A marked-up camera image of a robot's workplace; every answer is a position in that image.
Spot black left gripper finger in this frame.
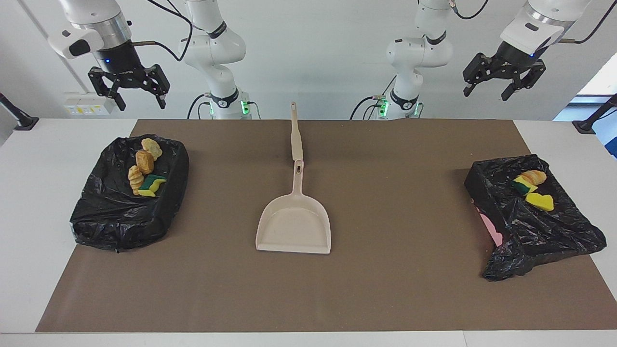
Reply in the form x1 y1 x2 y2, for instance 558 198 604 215
462 53 493 97
501 60 547 102

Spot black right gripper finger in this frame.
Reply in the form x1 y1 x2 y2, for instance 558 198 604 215
144 64 171 109
87 67 127 112

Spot pale lumpy toy bread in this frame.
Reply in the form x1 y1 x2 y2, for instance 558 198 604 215
140 138 163 161

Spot brown oval toy bread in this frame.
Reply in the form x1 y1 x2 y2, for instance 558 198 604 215
135 149 155 175

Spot toy croissant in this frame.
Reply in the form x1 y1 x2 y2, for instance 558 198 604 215
127 165 145 196
522 170 548 187

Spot notched yellow sponge piece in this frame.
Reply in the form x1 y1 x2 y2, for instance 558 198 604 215
138 174 168 198

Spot wedge yellow sponge piece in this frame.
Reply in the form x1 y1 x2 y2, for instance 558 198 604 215
512 175 538 195

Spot curved yellow sponge piece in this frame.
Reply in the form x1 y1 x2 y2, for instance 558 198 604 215
525 192 555 212

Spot beige hand brush black bristles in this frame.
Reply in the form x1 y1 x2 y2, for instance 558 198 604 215
290 101 305 161

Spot beige plastic dustpan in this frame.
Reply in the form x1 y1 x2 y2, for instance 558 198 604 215
255 160 332 255

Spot black plastic trash bag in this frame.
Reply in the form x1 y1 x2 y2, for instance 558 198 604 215
69 134 190 253
464 154 606 282

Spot pink bin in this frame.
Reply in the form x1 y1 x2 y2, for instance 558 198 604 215
476 211 505 247

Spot black clamp stand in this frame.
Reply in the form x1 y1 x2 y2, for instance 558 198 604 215
572 93 617 135
0 92 40 131

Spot brown table mat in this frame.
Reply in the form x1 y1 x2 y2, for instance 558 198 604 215
35 119 614 333

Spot white wall socket box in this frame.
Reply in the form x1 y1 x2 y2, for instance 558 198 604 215
63 91 116 117

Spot black base cable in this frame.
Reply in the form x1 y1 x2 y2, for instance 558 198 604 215
187 93 213 120
350 95 384 120

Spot white wall cable conduit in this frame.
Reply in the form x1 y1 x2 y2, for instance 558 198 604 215
18 0 93 95

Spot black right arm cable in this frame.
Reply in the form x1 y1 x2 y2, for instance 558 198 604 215
132 0 194 62

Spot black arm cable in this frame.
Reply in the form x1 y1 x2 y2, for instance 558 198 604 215
450 0 617 44
132 0 194 62

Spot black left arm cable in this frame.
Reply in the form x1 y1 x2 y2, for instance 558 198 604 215
450 0 617 44

